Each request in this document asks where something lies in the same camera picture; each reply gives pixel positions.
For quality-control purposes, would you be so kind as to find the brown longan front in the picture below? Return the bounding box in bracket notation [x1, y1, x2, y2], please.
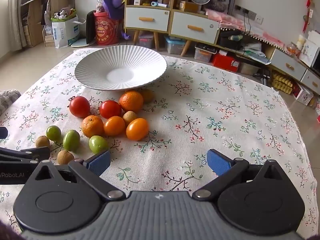
[57, 150, 74, 165]

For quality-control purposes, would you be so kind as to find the brown longan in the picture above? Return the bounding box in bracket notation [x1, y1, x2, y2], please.
[123, 111, 138, 126]
[35, 135, 50, 148]
[57, 150, 74, 165]

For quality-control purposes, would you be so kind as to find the green tomato oval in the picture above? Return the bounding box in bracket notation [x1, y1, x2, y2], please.
[62, 129, 80, 152]

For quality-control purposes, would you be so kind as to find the orange mandarin front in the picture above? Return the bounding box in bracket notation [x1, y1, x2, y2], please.
[81, 115, 104, 138]

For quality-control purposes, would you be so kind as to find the orange mandarin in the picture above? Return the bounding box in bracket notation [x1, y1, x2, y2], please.
[119, 90, 144, 113]
[81, 115, 104, 138]

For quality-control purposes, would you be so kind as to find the orange tomato round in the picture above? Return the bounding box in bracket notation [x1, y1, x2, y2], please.
[104, 116, 126, 137]

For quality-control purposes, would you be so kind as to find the green tomato small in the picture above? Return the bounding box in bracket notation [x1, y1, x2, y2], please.
[46, 125, 61, 142]

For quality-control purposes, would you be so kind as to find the orange tomato oval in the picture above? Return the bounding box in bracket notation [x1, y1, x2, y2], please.
[126, 118, 149, 141]

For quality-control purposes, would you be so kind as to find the red tomato with stem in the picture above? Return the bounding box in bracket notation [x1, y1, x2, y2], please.
[68, 96, 91, 118]

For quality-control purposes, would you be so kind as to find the yellow-orange fruit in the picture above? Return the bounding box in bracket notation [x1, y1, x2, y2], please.
[138, 88, 155, 103]

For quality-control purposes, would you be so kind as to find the grey knitted cushion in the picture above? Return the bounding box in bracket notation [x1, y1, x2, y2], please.
[0, 89, 21, 115]

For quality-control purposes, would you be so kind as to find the floral tablecloth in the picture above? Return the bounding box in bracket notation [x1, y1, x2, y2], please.
[1, 49, 319, 238]

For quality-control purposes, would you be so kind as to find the red box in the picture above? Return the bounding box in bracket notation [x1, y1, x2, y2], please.
[212, 53, 240, 73]

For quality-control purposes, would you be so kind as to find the white ribbed plate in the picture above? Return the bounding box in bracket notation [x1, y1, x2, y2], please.
[74, 45, 168, 91]

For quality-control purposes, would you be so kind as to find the low side cabinet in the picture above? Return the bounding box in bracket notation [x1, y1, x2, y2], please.
[262, 44, 319, 95]

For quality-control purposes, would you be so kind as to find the clear storage box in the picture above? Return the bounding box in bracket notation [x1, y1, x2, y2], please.
[165, 36, 186, 55]

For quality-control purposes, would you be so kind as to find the white paper bag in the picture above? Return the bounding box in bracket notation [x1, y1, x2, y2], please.
[52, 15, 80, 48]

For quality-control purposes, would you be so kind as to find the red snack bucket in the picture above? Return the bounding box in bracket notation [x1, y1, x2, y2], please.
[94, 12, 119, 46]

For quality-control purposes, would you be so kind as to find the pink cloth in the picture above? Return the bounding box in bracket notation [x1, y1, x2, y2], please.
[206, 9, 286, 50]

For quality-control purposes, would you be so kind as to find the wooden cabinet with drawers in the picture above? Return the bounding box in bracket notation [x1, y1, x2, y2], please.
[124, 0, 220, 56]

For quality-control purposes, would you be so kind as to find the wooden bookshelf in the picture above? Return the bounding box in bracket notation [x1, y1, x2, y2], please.
[20, 0, 75, 47]

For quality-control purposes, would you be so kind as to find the purple plush toy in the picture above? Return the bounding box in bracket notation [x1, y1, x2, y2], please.
[103, 0, 125, 20]

